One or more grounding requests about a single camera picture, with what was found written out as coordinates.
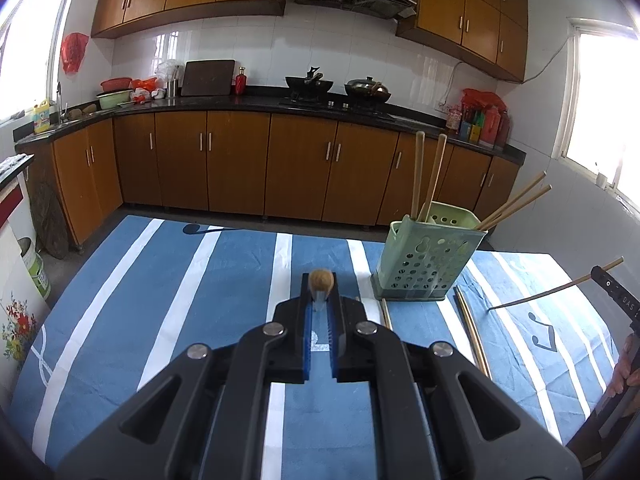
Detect large kitchen window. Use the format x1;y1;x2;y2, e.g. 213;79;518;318
560;17;640;196

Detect green perforated utensil holder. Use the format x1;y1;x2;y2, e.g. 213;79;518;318
374;201;488;302

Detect green basin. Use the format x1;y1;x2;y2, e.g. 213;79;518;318
96;89;133;110

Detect orange plastic bag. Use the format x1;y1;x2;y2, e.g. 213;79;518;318
131;78;168;103

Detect red hanging plastic bag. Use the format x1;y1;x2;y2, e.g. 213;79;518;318
61;32;90;75

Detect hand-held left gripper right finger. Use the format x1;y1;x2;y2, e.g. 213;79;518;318
327;272;583;480

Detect wooden base cabinets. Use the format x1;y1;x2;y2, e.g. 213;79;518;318
17;110;521;261

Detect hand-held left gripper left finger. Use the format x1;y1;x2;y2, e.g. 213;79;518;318
55;272;321;480

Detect small kitchen window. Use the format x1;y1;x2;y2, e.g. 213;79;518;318
0;0;81;126

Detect large red bottle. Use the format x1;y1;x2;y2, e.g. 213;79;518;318
481;106;503;147

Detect person's right hand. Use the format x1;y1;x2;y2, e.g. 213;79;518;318
611;332;640;396

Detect yellow detergent bottle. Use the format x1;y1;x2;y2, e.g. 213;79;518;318
33;100;53;134

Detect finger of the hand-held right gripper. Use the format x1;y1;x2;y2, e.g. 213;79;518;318
590;265;640;333

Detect dark cutting board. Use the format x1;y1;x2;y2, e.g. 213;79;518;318
181;59;236;97

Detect white paint bucket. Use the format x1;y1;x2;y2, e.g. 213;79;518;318
17;237;52;301

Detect red crumpled plastic bag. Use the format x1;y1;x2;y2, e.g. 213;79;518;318
461;88;501;111

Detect round dark woven tray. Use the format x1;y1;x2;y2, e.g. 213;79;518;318
31;180;70;260

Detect lidded black wok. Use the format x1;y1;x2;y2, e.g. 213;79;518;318
344;76;392;103

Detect white floral cupboard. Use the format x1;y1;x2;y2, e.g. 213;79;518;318
0;155;51;376

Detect black kitchen countertop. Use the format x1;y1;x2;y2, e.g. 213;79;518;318
14;87;527;166

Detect blue white striped tablecloth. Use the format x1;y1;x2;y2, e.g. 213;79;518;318
10;215;621;480

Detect gas stove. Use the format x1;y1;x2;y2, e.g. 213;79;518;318
277;95;396;113

